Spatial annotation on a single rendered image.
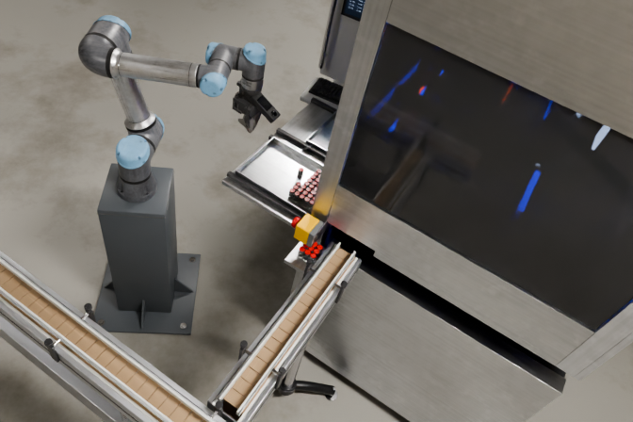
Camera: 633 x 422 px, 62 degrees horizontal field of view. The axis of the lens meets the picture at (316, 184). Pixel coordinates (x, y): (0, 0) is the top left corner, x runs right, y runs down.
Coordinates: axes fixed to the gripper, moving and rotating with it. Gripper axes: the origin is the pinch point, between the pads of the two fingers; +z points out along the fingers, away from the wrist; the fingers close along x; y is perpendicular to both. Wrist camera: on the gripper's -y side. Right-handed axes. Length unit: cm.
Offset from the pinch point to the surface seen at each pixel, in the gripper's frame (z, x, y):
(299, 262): 22, 24, -40
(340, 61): 17, -87, 8
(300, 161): 21.4, -18.1, -13.4
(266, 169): 21.4, -5.2, -5.2
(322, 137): 21.4, -37.5, -12.7
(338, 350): 82, 12, -65
